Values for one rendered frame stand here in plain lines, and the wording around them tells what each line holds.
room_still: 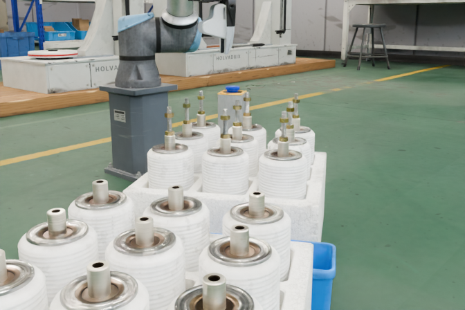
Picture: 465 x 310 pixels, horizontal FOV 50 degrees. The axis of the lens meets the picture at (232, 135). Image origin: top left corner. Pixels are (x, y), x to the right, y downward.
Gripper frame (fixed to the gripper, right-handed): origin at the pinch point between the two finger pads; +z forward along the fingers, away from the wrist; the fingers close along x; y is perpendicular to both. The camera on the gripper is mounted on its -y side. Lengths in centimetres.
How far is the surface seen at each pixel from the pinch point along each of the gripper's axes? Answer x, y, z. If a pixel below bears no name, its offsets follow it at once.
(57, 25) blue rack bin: -563, 96, 5
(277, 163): 8.9, -7.9, 21.6
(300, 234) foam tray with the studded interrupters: 13.9, -11.1, 34.1
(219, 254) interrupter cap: 45, 10, 21
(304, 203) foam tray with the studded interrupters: 13.5, -11.7, 28.3
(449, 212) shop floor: -16, -65, 46
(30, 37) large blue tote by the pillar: -465, 113, 16
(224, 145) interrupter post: 1.1, 0.9, 19.5
